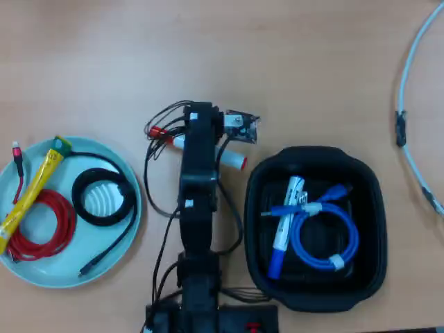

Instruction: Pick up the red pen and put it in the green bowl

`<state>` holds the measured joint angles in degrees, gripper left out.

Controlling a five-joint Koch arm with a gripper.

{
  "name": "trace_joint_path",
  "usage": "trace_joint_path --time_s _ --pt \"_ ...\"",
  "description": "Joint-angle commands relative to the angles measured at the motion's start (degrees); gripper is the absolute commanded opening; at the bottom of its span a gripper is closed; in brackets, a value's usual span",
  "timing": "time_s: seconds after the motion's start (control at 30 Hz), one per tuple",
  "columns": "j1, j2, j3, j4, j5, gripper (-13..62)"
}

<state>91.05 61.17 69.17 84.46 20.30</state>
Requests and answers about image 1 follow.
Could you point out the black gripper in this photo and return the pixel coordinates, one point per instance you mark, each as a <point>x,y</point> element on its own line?
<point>204,121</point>

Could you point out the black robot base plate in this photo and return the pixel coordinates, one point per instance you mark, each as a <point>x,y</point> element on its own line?
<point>246,317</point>

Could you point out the white marker with blue cap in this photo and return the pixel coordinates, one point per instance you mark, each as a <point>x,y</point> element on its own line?
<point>282,236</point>

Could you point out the bare camera circuit board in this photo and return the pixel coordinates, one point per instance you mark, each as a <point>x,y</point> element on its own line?
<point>243,130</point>

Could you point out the light blue round plate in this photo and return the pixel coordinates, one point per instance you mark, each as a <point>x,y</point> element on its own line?
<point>52,270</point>

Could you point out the white marker with red cap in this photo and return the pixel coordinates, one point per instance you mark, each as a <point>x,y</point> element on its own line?
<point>232,157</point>

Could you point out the black plastic tray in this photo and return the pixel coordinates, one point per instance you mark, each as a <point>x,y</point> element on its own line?
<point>369,208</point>

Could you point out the yellow tube with green cap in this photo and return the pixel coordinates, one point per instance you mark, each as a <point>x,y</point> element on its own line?
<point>34,187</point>

